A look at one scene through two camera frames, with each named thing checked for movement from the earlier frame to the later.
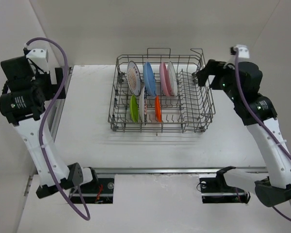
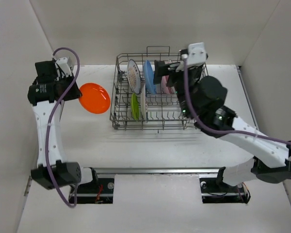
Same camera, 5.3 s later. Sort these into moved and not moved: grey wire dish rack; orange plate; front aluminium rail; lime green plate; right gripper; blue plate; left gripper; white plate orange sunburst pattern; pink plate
Moved: right gripper; orange plate; left gripper
Not moved: grey wire dish rack; front aluminium rail; pink plate; white plate orange sunburst pattern; lime green plate; blue plate
